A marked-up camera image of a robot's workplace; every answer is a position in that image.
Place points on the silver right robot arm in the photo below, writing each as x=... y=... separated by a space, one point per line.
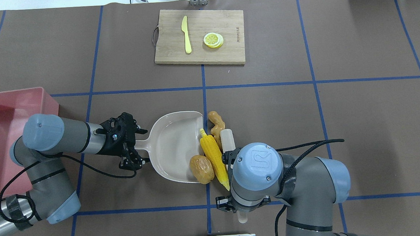
x=308 y=187

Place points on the yellow lemon slices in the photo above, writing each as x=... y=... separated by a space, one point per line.
x=213 y=40

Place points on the tan toy ginger root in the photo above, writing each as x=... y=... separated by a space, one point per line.
x=219 y=125

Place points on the pink plastic bin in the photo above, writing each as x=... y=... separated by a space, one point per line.
x=15 y=109

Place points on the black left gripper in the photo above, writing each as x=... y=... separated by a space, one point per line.
x=108 y=147

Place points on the beige hand brush black bristles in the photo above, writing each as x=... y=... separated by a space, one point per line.
x=228 y=145

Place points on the brown toy potato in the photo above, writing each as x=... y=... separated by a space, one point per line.
x=202 y=169

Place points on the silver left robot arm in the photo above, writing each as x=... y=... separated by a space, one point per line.
x=43 y=189

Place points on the yellow toy corn cob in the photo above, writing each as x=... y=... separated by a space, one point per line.
x=213 y=153

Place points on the yellow plastic knife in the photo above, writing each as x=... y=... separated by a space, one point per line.
x=184 y=29

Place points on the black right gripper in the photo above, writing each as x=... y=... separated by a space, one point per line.
x=229 y=155

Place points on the beige plastic dustpan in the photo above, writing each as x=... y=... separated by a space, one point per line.
x=172 y=142

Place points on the bamboo cutting board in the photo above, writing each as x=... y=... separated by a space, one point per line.
x=170 y=44

